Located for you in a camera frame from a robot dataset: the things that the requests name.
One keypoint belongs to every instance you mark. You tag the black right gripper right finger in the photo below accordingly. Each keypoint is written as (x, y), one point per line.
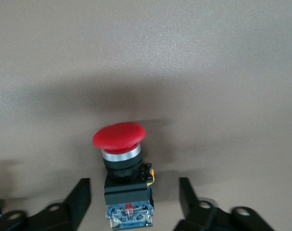
(198, 216)

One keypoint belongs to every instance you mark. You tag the red mushroom push button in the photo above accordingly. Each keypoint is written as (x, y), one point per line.
(119, 137)

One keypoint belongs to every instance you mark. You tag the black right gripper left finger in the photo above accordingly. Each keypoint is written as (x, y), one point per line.
(64, 216)

